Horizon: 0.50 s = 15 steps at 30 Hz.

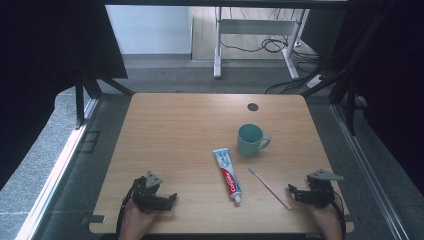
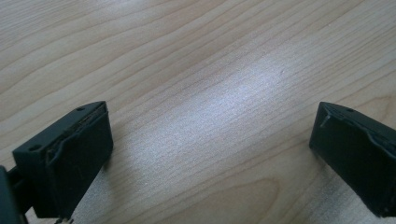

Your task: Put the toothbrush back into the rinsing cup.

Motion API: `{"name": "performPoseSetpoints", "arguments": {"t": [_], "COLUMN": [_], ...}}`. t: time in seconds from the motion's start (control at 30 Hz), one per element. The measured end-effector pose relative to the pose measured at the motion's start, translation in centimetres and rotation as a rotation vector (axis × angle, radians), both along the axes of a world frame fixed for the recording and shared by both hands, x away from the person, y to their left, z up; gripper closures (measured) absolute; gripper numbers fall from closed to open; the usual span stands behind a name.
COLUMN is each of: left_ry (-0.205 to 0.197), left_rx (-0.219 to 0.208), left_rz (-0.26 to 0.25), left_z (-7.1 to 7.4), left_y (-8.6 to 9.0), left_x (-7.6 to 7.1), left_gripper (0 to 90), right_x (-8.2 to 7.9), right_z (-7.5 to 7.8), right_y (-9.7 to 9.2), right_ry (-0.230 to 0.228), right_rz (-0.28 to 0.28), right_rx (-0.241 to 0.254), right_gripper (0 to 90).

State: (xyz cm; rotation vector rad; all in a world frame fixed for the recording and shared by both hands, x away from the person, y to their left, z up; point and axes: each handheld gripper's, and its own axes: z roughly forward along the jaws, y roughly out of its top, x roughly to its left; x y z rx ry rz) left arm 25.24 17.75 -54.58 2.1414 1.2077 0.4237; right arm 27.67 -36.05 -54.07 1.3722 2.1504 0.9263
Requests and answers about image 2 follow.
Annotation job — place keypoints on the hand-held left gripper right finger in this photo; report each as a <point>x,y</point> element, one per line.
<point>355,155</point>

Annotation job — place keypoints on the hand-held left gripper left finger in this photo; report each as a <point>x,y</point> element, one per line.
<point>71,155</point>

